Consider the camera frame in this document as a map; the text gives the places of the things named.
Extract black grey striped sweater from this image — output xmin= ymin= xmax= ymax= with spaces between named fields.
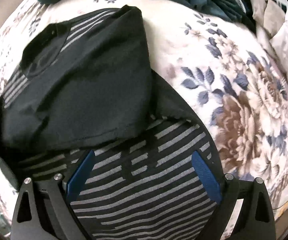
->
xmin=0 ymin=6 xmax=221 ymax=239

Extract white beige clothes pile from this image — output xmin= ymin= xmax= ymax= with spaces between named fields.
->
xmin=250 ymin=0 xmax=288 ymax=81

